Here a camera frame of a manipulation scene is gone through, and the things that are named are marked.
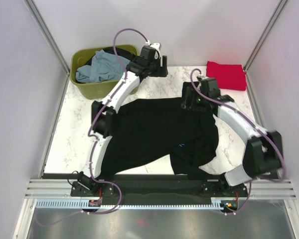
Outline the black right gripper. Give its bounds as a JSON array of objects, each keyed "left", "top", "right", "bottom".
[{"left": 181, "top": 87, "right": 209, "bottom": 113}]

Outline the black t shirt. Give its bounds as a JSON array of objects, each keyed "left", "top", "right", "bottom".
[{"left": 100, "top": 98, "right": 219, "bottom": 179}]

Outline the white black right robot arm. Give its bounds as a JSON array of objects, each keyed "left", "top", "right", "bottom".
[{"left": 181, "top": 77, "right": 285, "bottom": 196}]

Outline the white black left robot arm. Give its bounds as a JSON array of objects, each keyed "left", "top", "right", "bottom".
[{"left": 78, "top": 42, "right": 168, "bottom": 196}]

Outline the black garment in bin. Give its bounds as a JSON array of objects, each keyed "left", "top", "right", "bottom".
[{"left": 116, "top": 45, "right": 138, "bottom": 65}]

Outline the folded red t shirt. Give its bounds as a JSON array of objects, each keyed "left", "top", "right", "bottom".
[{"left": 206, "top": 61, "right": 247, "bottom": 91}]

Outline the light blue t shirt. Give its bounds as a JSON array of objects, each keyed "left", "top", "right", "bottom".
[{"left": 75, "top": 47, "right": 124, "bottom": 84}]

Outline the olive green plastic bin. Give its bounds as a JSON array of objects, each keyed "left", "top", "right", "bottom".
[{"left": 70, "top": 44, "right": 140, "bottom": 100}]

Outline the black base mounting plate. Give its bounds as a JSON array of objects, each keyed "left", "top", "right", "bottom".
[{"left": 70, "top": 173, "right": 248, "bottom": 206}]

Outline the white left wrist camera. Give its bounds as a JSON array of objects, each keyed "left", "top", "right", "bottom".
[{"left": 145, "top": 41, "right": 161, "bottom": 53}]

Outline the right aluminium corner post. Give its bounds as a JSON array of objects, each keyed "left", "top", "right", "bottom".
[{"left": 242, "top": 0, "right": 290, "bottom": 72}]

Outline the aluminium corner post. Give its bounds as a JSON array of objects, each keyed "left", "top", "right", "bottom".
[
  {"left": 242, "top": 0, "right": 290, "bottom": 72},
  {"left": 24, "top": 0, "right": 70, "bottom": 73}
]

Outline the left aluminium corner post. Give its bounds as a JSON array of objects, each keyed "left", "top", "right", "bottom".
[{"left": 24, "top": 0, "right": 70, "bottom": 73}]

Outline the slotted cable duct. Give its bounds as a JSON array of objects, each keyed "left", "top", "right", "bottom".
[{"left": 36, "top": 198, "right": 245, "bottom": 210}]

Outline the aluminium front rail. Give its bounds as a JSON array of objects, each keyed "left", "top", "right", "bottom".
[{"left": 24, "top": 178, "right": 73, "bottom": 200}]

